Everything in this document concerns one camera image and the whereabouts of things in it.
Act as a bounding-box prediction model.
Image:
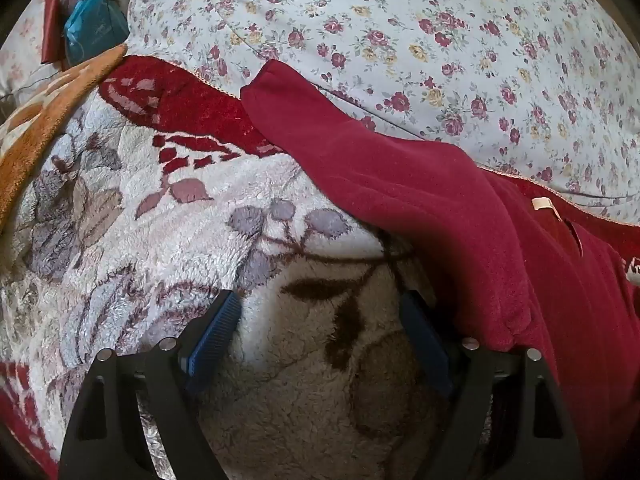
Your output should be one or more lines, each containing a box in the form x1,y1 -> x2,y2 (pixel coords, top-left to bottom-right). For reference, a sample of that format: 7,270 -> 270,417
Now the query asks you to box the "pink floral pillow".
0,7 -> 68,106

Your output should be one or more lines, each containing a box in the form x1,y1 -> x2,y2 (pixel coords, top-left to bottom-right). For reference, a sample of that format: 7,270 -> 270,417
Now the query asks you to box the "red and white plush blanket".
0,54 -> 640,480

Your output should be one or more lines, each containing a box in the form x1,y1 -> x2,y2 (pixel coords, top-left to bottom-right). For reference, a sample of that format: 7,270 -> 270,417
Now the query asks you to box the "dark red fleece garment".
240,59 -> 640,480

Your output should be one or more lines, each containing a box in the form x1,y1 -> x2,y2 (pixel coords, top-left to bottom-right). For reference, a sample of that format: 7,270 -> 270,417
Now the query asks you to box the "dark red cloth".
41,0 -> 103,64

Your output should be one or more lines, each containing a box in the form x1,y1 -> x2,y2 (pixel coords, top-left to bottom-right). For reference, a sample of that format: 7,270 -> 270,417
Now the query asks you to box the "white rose print quilt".
127,0 -> 640,213

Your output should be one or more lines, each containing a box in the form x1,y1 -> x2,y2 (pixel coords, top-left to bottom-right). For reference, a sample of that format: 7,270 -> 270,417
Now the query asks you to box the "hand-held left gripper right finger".
398,290 -> 585,480

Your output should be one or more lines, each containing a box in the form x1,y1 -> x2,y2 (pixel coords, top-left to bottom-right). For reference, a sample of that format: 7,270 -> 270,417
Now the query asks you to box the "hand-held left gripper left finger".
57,289 -> 243,480

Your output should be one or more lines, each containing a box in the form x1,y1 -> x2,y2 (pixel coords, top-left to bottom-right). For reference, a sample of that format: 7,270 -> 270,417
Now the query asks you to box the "blue plastic bag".
63,0 -> 130,68

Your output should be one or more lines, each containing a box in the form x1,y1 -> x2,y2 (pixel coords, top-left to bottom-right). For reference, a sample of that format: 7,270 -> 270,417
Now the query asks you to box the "orange plush blanket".
0,44 -> 130,235

